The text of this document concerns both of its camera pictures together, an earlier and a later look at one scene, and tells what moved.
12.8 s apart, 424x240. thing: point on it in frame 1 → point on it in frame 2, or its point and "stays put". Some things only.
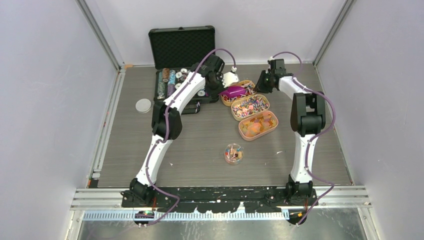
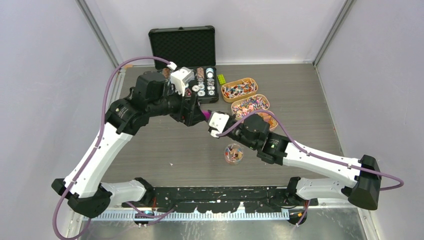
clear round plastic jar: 233,154 stays put
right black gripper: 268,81 → 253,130
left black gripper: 215,93 → 190,112
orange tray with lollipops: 249,86 stays put
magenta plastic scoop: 234,91 → 207,113
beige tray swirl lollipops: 249,106 stays put
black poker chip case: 173,53 stays put
